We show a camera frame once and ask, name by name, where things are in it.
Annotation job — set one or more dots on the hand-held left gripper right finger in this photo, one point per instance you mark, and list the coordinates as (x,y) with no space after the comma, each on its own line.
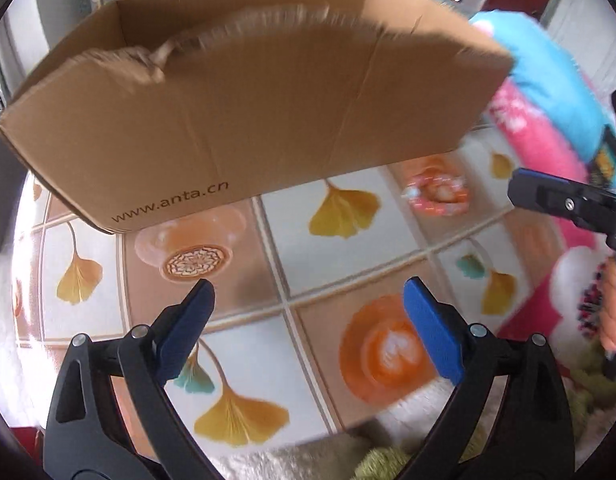
(432,330)

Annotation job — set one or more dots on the person's right hand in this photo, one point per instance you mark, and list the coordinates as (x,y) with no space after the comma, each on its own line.
(615,310)

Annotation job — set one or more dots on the brown cardboard box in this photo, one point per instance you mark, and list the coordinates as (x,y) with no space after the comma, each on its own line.
(238,120)

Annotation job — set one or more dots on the green fluffy cloth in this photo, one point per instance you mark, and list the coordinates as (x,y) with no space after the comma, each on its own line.
(582,400)

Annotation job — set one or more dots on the blue pillow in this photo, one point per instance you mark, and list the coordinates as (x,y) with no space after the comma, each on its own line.
(552,75)

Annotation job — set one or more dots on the leaf and coffee print tablecloth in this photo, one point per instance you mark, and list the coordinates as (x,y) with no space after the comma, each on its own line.
(308,270)

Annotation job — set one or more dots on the dark grey board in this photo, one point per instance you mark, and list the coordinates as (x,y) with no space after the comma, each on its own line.
(3,190)

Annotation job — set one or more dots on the white fluffy blanket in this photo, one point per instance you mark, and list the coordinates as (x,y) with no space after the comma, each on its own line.
(8,310)

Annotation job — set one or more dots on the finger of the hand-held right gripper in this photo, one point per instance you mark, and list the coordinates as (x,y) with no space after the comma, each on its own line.
(547,197)

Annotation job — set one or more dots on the pink floral blanket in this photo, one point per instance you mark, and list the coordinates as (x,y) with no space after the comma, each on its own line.
(532,140)

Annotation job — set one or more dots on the black printed card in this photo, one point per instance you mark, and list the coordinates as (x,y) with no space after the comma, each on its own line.
(606,157)

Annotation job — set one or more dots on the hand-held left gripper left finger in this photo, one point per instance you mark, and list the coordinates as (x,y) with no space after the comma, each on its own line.
(185,330)

